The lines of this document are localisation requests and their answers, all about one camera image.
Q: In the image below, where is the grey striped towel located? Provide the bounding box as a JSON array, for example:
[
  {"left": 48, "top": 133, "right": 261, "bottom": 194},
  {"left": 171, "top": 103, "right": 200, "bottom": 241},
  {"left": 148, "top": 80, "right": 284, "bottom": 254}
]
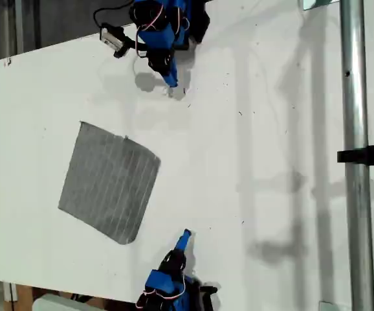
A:
[{"left": 57, "top": 121, "right": 162, "bottom": 246}]

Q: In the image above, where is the white plastic box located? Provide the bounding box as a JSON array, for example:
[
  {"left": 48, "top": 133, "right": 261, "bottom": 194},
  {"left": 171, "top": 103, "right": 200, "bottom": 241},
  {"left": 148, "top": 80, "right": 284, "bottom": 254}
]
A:
[{"left": 32, "top": 293, "right": 109, "bottom": 311}]

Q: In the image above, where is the brown wooden board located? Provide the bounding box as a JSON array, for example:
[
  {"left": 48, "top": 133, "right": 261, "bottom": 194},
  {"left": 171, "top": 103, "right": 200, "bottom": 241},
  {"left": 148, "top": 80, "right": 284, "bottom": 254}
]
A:
[{"left": 17, "top": 284, "right": 36, "bottom": 305}]

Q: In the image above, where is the white table leg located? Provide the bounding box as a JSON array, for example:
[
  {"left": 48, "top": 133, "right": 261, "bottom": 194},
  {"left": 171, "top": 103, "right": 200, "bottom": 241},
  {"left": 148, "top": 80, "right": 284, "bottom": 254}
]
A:
[{"left": 3, "top": 282, "right": 19, "bottom": 303}]

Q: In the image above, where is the black camera box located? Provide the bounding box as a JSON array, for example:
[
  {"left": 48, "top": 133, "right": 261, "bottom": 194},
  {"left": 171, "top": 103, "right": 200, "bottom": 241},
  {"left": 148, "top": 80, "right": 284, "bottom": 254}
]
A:
[
  {"left": 99, "top": 22, "right": 126, "bottom": 49},
  {"left": 199, "top": 281, "right": 221, "bottom": 311}
]

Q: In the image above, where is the black camera cable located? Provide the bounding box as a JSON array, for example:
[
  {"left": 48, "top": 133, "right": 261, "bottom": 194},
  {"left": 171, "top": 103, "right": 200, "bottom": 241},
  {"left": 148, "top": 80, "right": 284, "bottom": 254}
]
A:
[{"left": 93, "top": 1, "right": 135, "bottom": 29}]

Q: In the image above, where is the steel post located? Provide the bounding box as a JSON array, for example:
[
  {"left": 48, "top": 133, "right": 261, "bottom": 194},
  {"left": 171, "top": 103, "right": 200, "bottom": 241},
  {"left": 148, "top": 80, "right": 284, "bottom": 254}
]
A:
[{"left": 338, "top": 0, "right": 374, "bottom": 311}]

